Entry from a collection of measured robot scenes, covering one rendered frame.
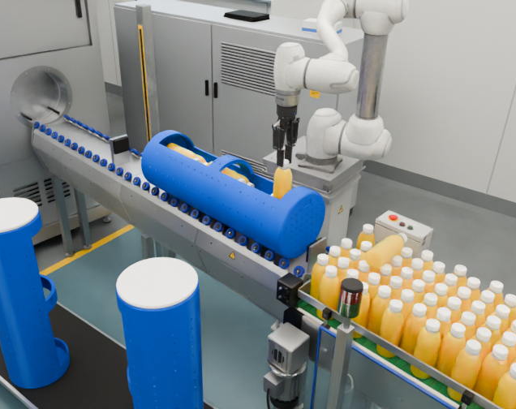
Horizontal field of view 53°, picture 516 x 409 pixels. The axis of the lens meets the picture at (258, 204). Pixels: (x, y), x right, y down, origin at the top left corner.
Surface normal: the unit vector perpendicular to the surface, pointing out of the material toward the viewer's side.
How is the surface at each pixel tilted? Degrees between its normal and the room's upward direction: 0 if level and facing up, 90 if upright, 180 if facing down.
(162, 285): 0
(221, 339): 0
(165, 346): 90
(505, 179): 90
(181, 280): 0
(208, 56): 90
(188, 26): 90
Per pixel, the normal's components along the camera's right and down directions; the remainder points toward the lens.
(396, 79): -0.59, 0.38
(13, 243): 0.57, 0.42
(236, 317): 0.03, -0.87
